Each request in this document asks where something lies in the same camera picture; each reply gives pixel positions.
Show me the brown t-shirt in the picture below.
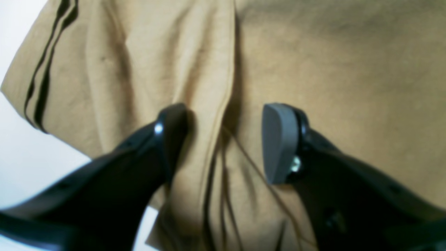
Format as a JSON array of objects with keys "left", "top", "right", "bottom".
[{"left": 1, "top": 0, "right": 446, "bottom": 251}]

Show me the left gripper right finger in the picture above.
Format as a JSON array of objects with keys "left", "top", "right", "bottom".
[{"left": 262, "top": 103, "right": 446, "bottom": 251}]

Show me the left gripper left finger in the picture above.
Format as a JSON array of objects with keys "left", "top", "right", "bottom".
[{"left": 1, "top": 103, "right": 189, "bottom": 251}]

